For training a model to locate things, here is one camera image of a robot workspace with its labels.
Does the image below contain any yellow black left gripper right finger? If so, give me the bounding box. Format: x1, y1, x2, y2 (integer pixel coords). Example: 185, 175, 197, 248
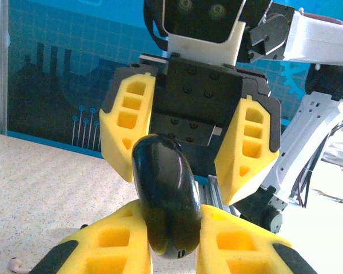
194, 204, 318, 274

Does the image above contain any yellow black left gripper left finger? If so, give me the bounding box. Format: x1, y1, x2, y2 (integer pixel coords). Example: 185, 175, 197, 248
31, 199, 154, 274

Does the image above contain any earbuds charging case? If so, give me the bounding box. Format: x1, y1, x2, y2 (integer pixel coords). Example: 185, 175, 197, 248
131, 134, 203, 260

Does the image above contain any pale wireless earbud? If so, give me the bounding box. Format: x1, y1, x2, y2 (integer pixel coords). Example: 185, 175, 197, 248
7, 256, 32, 272

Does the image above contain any long aluminium frame rail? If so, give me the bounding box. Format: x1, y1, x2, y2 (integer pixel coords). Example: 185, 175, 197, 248
198, 174, 242, 220

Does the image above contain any thin base wire bundle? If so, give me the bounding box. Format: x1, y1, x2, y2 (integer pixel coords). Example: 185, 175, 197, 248
288, 112, 343, 209

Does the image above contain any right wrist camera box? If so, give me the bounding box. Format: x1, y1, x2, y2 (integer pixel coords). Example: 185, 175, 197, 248
161, 0, 246, 66

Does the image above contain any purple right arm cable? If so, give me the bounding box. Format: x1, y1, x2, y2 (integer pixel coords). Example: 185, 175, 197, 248
298, 7, 343, 27

